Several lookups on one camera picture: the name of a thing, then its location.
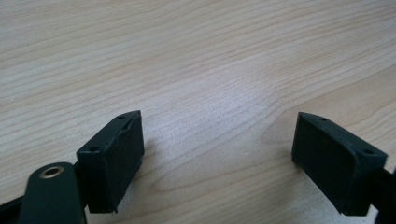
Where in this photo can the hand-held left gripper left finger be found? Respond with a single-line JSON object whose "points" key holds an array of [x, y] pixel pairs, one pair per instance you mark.
{"points": [[112, 165]]}

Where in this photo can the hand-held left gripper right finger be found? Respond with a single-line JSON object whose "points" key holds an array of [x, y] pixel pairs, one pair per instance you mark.
{"points": [[333, 168]]}

